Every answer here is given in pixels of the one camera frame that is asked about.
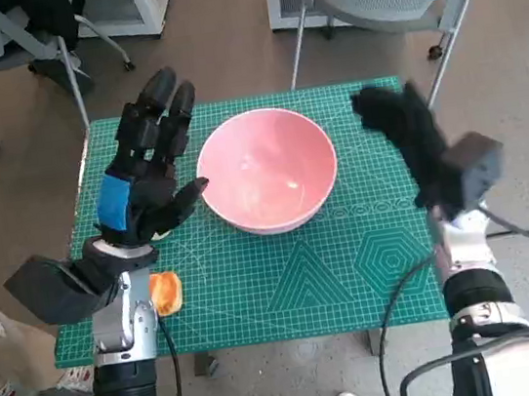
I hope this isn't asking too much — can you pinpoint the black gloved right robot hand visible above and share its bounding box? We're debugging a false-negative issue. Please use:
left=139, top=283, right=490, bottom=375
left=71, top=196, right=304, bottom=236
left=348, top=75, right=469, bottom=232

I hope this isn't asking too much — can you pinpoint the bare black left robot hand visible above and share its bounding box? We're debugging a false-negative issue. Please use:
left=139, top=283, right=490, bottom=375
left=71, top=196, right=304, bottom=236
left=74, top=63, right=219, bottom=252

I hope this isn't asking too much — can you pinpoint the orange sliced toy bread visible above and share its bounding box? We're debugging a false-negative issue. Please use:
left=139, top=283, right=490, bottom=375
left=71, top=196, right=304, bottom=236
left=148, top=268, right=186, bottom=318

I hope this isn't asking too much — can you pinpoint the pink bowl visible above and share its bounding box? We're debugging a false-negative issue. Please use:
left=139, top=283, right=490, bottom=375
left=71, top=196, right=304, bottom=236
left=187, top=99, right=347, bottom=245

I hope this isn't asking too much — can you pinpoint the green cutting mat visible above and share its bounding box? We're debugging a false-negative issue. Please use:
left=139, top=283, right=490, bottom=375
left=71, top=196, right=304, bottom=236
left=22, top=72, right=448, bottom=374

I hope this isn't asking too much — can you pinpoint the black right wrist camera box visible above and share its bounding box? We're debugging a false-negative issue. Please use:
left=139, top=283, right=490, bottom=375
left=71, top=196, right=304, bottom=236
left=442, top=128, right=512, bottom=212

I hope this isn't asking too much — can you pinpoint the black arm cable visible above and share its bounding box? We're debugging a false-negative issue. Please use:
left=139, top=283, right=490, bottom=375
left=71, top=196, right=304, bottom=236
left=365, top=252, right=456, bottom=396
left=393, top=332, right=529, bottom=396
left=157, top=313, right=185, bottom=396

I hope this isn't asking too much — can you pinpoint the black table bracket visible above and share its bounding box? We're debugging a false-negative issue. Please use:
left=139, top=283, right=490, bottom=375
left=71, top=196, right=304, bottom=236
left=192, top=349, right=222, bottom=379
left=365, top=327, right=389, bottom=358

